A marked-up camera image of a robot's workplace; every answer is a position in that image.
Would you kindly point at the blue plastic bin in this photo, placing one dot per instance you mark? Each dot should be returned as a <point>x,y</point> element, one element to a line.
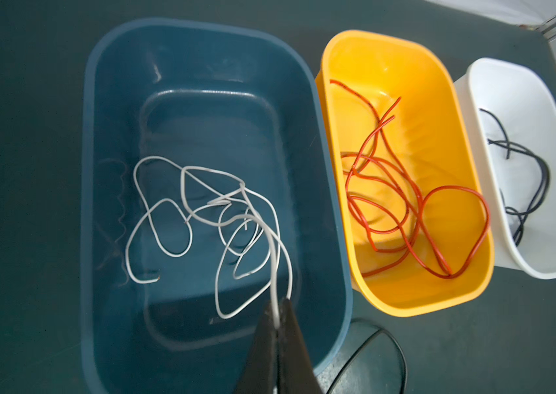
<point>185,124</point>

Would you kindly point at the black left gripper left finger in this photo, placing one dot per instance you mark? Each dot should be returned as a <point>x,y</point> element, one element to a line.
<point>260,371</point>

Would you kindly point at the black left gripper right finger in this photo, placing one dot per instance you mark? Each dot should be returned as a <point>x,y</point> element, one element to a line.
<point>294,368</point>

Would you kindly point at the white plastic bin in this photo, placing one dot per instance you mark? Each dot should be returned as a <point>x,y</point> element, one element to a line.
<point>510,118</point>

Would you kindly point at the yellow plastic bin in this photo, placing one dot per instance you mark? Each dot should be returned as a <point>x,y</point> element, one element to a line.
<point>417,225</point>

